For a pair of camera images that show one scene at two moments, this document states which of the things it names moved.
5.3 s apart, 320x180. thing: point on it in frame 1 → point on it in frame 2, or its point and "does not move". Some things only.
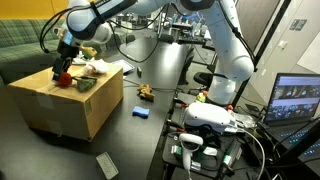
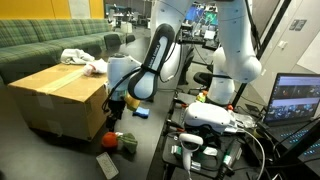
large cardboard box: (64, 110) does not move
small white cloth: (95, 67) does not move
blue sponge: (140, 111) does not move
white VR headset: (210, 114) does not move
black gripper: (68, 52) → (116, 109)
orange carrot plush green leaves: (81, 82) → (110, 139)
